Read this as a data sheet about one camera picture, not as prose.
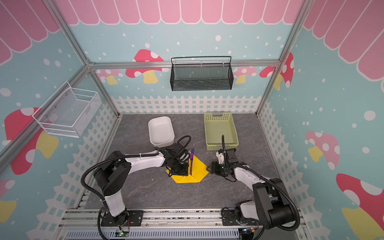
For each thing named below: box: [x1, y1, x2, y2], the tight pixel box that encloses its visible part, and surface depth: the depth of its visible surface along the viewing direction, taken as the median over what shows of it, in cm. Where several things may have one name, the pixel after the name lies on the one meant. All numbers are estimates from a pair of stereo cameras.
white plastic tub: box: [148, 116, 175, 148], surface depth 111 cm
